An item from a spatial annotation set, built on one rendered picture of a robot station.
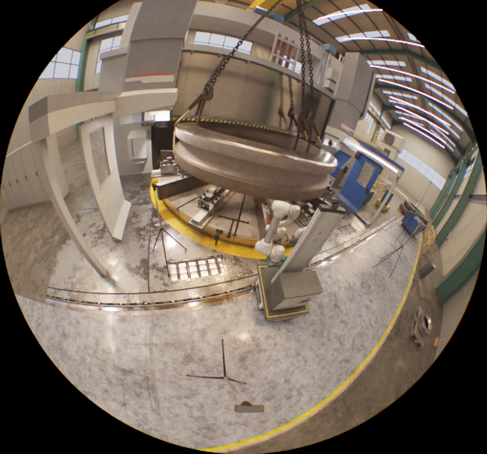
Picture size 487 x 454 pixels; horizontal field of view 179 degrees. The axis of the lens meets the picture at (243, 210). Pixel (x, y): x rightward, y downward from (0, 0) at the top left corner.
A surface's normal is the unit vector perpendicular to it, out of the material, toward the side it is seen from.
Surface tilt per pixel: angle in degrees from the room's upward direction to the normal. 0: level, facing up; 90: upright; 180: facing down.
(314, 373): 0
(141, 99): 90
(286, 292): 0
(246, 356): 0
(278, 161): 90
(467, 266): 90
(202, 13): 90
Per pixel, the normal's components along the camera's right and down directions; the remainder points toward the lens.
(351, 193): -0.91, 0.07
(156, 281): 0.19, -0.78
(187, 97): 0.38, 0.62
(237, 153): -0.23, 0.55
